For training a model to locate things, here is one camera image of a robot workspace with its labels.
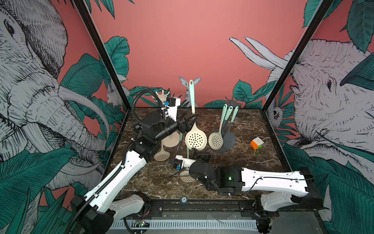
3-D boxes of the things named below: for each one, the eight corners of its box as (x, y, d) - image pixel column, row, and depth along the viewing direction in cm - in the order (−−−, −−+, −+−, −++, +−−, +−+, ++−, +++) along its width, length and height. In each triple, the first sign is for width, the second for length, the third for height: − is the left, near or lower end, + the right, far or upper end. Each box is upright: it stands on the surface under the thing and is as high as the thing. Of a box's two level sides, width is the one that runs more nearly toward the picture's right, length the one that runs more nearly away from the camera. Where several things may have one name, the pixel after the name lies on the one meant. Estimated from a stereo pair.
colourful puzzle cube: (255, 151, 99) (258, 146, 94) (249, 144, 102) (251, 140, 97) (261, 147, 101) (264, 142, 96) (254, 141, 104) (257, 136, 99)
